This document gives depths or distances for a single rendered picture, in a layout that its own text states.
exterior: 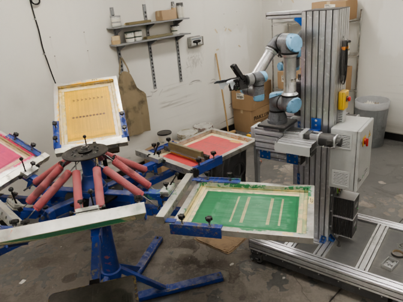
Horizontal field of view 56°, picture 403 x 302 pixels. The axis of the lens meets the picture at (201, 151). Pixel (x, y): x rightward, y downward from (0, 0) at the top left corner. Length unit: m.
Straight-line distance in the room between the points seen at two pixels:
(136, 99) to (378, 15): 3.48
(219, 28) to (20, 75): 3.07
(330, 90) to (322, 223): 1.11
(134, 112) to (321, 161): 2.84
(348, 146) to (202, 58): 3.51
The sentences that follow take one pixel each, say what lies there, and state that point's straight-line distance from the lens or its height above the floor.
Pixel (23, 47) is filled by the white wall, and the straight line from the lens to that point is 4.48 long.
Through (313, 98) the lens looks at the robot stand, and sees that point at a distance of 2.88.
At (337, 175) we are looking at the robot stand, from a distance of 2.96.
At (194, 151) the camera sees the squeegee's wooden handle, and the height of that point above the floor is 1.05.
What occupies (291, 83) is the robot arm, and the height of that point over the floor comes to 1.58.
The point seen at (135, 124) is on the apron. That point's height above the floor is 0.68.
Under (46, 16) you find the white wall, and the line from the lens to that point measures 4.58.
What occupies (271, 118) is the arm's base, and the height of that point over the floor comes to 1.30.
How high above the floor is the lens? 2.17
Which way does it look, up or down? 22 degrees down
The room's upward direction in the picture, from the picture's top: 5 degrees counter-clockwise
